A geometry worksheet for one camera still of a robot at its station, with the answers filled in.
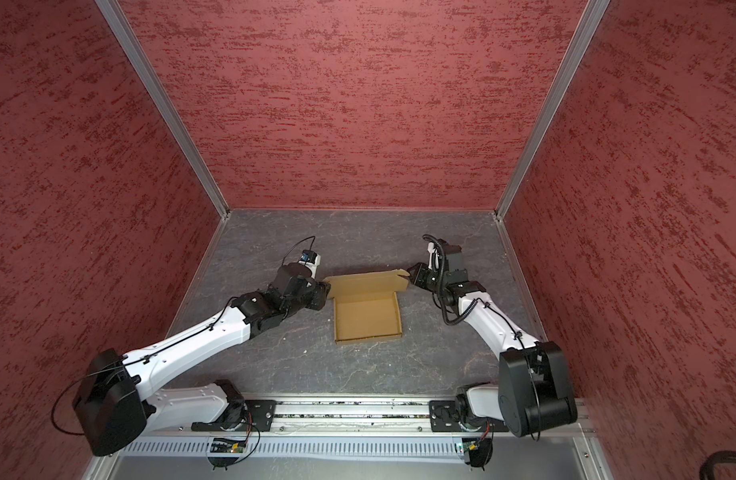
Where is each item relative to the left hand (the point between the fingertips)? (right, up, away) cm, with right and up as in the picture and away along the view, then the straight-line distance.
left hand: (322, 290), depth 82 cm
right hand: (+25, +3, +5) cm, 25 cm away
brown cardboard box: (+12, -7, +11) cm, 18 cm away
